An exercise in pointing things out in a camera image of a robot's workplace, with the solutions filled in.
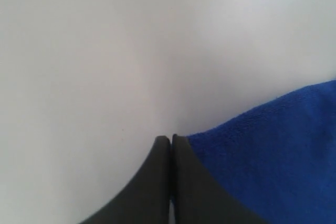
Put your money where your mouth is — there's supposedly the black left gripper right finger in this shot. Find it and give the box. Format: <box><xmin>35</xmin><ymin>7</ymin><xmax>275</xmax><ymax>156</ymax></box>
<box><xmin>171</xmin><ymin>135</ymin><xmax>260</xmax><ymax>223</ymax></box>

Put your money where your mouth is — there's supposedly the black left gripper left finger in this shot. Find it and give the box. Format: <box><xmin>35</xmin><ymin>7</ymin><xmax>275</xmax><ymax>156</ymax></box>
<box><xmin>83</xmin><ymin>136</ymin><xmax>171</xmax><ymax>223</ymax></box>

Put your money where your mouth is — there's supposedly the blue towel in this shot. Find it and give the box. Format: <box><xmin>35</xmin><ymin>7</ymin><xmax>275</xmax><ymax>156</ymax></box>
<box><xmin>188</xmin><ymin>81</ymin><xmax>335</xmax><ymax>223</ymax></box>

